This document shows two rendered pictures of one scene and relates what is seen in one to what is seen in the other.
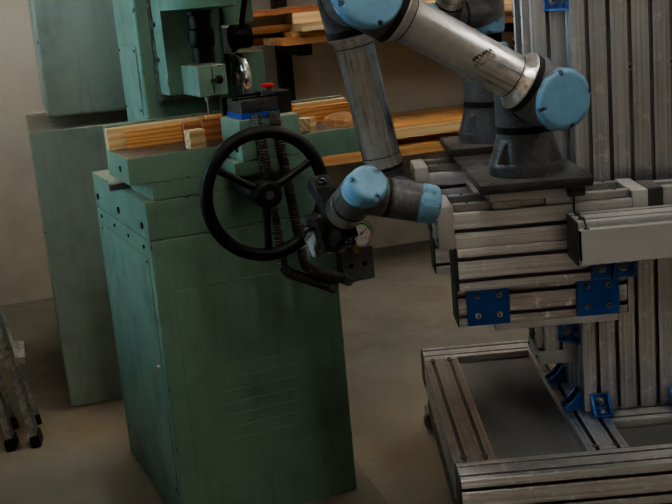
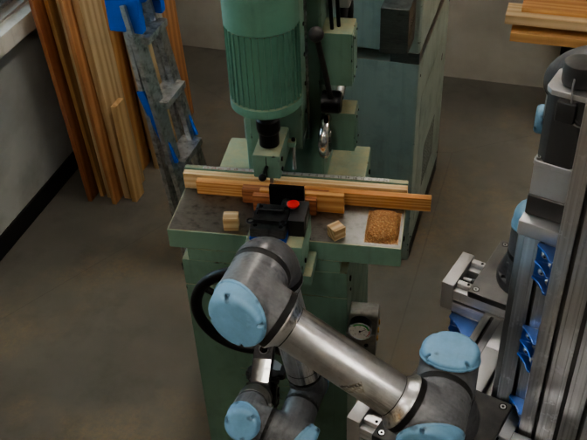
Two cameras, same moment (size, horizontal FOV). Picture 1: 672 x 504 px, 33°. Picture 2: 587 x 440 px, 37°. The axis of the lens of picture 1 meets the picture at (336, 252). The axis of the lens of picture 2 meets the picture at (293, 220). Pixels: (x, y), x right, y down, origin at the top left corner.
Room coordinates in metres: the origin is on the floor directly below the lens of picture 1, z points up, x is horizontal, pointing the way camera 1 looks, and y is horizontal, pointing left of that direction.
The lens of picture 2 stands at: (1.17, -0.79, 2.32)
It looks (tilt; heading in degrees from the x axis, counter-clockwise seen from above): 40 degrees down; 34
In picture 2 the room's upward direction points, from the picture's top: 3 degrees counter-clockwise
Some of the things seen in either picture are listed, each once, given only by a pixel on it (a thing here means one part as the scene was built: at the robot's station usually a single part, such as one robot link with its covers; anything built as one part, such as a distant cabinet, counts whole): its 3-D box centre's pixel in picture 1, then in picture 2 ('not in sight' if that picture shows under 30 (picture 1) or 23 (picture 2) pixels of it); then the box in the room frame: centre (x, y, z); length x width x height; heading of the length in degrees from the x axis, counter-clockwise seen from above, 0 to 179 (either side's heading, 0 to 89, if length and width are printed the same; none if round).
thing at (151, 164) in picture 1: (250, 150); (286, 233); (2.57, 0.18, 0.87); 0.61 x 0.30 x 0.06; 112
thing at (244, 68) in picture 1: (239, 77); (326, 135); (2.82, 0.20, 1.02); 0.12 x 0.03 x 0.12; 22
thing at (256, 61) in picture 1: (244, 75); (341, 125); (2.88, 0.19, 1.02); 0.09 x 0.07 x 0.12; 112
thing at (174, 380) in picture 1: (222, 342); (288, 309); (2.76, 0.31, 0.35); 0.58 x 0.45 x 0.71; 22
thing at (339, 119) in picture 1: (343, 117); (383, 223); (2.68, -0.05, 0.91); 0.12 x 0.09 x 0.03; 22
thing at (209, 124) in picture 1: (236, 125); (285, 203); (2.61, 0.21, 0.92); 0.17 x 0.02 x 0.05; 112
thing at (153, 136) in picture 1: (253, 122); (311, 194); (2.69, 0.17, 0.92); 0.62 x 0.02 x 0.04; 112
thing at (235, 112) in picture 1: (260, 101); (279, 219); (2.49, 0.14, 0.99); 0.13 x 0.11 x 0.06; 112
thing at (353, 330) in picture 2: (358, 236); (360, 329); (2.55, -0.05, 0.65); 0.06 x 0.04 x 0.08; 112
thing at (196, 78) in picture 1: (205, 82); (272, 154); (2.67, 0.27, 1.03); 0.14 x 0.07 x 0.09; 22
